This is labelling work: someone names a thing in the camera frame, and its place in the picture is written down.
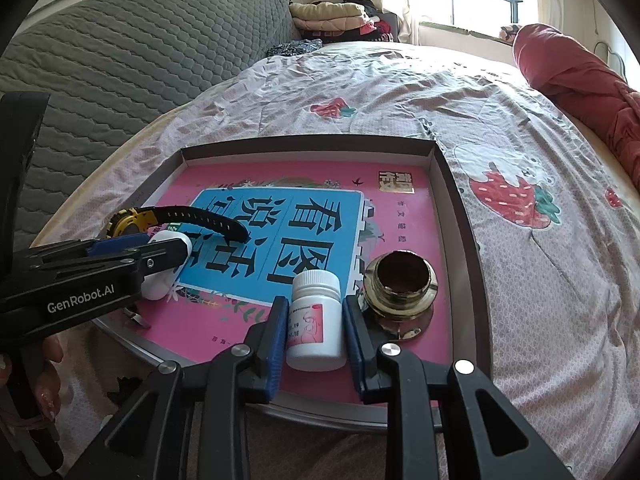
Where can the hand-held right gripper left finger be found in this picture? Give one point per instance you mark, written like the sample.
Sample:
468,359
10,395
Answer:
277,345

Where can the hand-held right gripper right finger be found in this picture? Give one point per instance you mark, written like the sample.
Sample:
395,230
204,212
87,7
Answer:
352,345

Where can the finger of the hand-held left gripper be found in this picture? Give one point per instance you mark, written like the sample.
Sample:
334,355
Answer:
165,255
117,246

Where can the white earbuds case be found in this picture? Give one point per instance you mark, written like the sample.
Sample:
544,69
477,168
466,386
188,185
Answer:
160,287

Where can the white pill bottle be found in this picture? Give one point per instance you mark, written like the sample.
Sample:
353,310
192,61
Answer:
315,320

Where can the black and yellow wristwatch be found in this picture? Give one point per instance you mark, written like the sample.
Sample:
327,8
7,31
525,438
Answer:
200,217

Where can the shiny metal fitting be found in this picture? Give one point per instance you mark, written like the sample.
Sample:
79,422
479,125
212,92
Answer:
400,305

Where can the dark cardboard box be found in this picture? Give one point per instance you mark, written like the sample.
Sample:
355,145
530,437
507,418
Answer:
462,240

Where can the person's left hand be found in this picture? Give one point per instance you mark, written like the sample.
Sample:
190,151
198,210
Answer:
47,395

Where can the pink and blue book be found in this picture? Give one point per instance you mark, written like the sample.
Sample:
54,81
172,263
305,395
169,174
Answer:
400,220

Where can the grey quilted headboard cover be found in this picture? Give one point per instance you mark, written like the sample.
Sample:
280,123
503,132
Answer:
125,60

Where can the dark patterned cloth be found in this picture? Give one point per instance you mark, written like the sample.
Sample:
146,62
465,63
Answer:
292,49

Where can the strawberry print bedsheet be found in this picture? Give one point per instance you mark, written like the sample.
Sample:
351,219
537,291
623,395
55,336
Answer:
375,80

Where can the pile of folded clothes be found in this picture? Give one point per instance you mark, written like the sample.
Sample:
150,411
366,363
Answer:
325,15

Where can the floral cloth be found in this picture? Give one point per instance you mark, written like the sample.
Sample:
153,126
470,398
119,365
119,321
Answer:
510,33

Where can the red quilt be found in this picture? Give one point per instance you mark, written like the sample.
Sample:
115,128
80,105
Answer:
575,75

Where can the white chair frame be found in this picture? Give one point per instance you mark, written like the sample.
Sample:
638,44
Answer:
620,62

